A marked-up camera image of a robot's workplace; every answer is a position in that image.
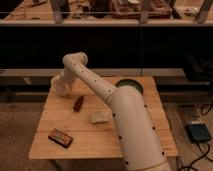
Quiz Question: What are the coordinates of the white ceramic cup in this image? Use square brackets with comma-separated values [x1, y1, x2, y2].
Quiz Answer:
[51, 75, 69, 96]

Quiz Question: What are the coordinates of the dark rectangular tin box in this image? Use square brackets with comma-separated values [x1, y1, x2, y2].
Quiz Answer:
[48, 129, 73, 148]

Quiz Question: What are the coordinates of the green bowl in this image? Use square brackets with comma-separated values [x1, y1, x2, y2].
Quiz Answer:
[115, 79, 144, 94]

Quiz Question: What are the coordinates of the brown oblong object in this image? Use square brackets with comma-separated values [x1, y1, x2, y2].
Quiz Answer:
[73, 96, 84, 112]

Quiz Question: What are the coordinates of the long workbench shelf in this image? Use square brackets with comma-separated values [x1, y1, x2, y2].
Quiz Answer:
[0, 0, 213, 26]

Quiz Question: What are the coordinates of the wooden folding table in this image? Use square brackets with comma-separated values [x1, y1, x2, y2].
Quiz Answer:
[28, 75, 179, 171]

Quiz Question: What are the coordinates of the black foot pedal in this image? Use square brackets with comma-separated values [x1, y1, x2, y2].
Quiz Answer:
[185, 124, 211, 143]

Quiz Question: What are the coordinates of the beige sponge block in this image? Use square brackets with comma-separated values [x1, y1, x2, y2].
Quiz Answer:
[90, 112, 109, 124]

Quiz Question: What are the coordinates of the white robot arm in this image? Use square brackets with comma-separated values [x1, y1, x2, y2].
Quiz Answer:
[59, 52, 172, 171]

